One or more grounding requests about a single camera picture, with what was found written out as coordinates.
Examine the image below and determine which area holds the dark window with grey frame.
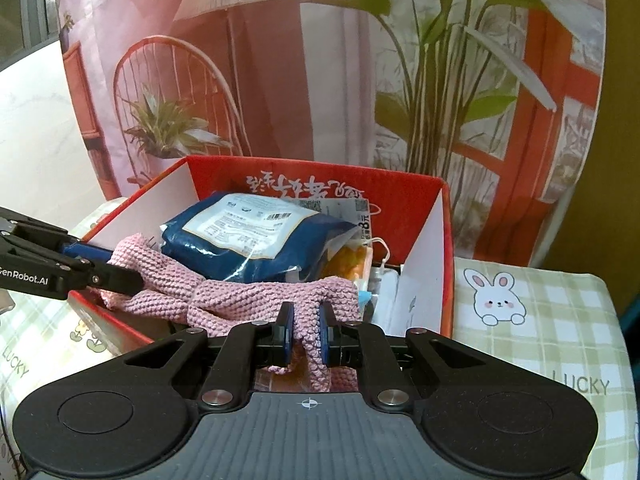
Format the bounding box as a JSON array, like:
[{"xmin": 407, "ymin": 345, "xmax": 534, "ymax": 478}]
[{"xmin": 0, "ymin": 0, "xmax": 62, "ymax": 63}]

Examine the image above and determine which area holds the white face mask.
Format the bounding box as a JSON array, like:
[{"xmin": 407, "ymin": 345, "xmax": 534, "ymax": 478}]
[{"xmin": 357, "ymin": 236, "xmax": 407, "ymax": 322}]

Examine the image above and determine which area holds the red strawberry print cardboard box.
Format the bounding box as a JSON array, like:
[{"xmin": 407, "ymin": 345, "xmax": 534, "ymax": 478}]
[{"xmin": 67, "ymin": 155, "xmax": 457, "ymax": 357}]

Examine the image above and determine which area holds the blue packet with white label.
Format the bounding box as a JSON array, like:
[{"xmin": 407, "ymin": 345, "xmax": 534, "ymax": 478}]
[{"xmin": 160, "ymin": 191, "xmax": 362, "ymax": 287}]

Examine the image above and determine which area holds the pink knitted scarf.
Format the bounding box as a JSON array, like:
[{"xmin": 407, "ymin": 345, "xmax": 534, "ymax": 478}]
[{"xmin": 97, "ymin": 232, "xmax": 362, "ymax": 394}]

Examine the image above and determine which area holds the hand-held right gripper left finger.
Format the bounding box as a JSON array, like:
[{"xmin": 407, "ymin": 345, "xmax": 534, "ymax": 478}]
[{"xmin": 69, "ymin": 301, "xmax": 296, "ymax": 414}]

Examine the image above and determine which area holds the green checked bunny tablecloth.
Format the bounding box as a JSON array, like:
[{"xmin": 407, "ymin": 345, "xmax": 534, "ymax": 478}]
[{"xmin": 0, "ymin": 200, "xmax": 640, "ymax": 480}]

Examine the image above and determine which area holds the printed room scene backdrop cloth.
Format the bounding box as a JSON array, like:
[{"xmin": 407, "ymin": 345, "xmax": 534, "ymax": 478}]
[{"xmin": 57, "ymin": 0, "xmax": 607, "ymax": 272}]

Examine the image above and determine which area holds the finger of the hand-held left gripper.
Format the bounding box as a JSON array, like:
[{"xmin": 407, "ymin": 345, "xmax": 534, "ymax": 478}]
[
  {"xmin": 60, "ymin": 254, "xmax": 147, "ymax": 298},
  {"xmin": 0, "ymin": 205, "xmax": 110, "ymax": 264}
]

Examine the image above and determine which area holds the orange snack packet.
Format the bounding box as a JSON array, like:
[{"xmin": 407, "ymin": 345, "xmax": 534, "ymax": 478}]
[{"xmin": 325, "ymin": 240, "xmax": 374, "ymax": 282}]

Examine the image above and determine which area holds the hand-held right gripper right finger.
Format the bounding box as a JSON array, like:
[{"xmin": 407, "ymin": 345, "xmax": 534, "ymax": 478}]
[{"xmin": 318, "ymin": 301, "xmax": 547, "ymax": 414}]

